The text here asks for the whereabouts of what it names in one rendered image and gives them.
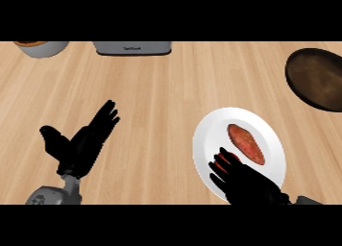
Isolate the dark brown pan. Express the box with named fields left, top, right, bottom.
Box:
left=285, top=47, right=342, bottom=115

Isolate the grey bowl with orange contents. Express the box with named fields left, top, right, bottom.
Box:
left=14, top=41, right=71, bottom=60

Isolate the white oval plate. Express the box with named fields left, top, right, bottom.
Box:
left=192, top=107, right=288, bottom=204

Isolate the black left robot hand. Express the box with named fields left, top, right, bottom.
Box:
left=39, top=99, right=123, bottom=180

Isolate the grey toaster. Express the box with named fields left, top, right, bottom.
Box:
left=93, top=41, right=173, bottom=58

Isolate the orange sweet potato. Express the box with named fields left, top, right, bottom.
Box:
left=213, top=123, right=267, bottom=172

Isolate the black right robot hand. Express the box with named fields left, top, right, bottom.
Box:
left=208, top=146, right=292, bottom=206

